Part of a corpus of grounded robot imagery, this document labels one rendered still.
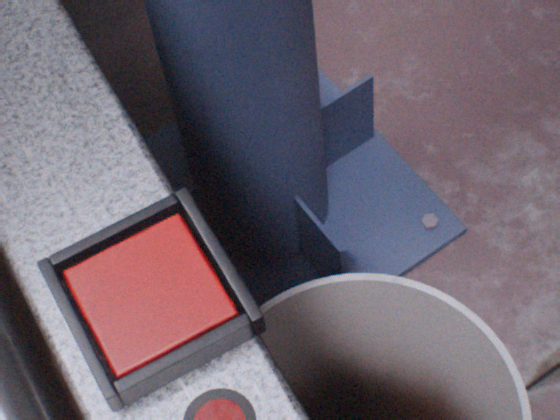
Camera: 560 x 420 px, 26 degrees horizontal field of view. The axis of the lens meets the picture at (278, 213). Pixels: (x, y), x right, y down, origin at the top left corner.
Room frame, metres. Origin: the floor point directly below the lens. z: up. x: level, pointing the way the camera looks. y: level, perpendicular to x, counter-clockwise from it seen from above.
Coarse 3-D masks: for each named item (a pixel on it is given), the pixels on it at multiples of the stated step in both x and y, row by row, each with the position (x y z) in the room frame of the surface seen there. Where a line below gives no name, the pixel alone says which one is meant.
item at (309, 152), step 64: (192, 0) 0.73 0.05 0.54; (256, 0) 0.73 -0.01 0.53; (192, 64) 0.74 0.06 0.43; (256, 64) 0.73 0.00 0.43; (192, 128) 0.75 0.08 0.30; (256, 128) 0.73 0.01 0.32; (320, 128) 0.78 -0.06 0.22; (192, 192) 0.76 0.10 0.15; (256, 192) 0.73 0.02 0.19; (320, 192) 0.77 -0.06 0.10; (384, 192) 0.80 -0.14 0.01; (256, 256) 0.73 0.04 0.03; (320, 256) 0.69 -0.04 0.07; (384, 256) 0.71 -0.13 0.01
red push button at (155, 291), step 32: (160, 224) 0.28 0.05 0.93; (96, 256) 0.26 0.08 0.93; (128, 256) 0.26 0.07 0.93; (160, 256) 0.26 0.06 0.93; (192, 256) 0.26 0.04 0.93; (96, 288) 0.25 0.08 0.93; (128, 288) 0.25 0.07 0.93; (160, 288) 0.24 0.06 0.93; (192, 288) 0.24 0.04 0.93; (224, 288) 0.24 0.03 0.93; (96, 320) 0.23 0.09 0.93; (128, 320) 0.23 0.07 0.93; (160, 320) 0.23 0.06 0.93; (192, 320) 0.23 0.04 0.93; (224, 320) 0.22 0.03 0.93; (128, 352) 0.21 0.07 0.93; (160, 352) 0.21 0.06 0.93
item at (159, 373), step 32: (128, 224) 0.28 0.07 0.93; (192, 224) 0.27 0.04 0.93; (64, 256) 0.26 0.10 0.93; (224, 256) 0.25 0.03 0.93; (64, 288) 0.25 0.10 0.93; (256, 320) 0.22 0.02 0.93; (96, 352) 0.22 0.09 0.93; (192, 352) 0.21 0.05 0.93; (224, 352) 0.21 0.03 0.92; (128, 384) 0.20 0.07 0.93; (160, 384) 0.20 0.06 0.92
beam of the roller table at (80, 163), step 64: (0, 0) 0.43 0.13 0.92; (0, 64) 0.39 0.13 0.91; (64, 64) 0.38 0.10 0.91; (0, 128) 0.35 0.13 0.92; (64, 128) 0.35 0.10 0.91; (128, 128) 0.34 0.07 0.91; (0, 192) 0.31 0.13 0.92; (64, 192) 0.31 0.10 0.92; (128, 192) 0.30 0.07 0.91; (64, 320) 0.24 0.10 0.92; (192, 384) 0.20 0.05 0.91; (256, 384) 0.20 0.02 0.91
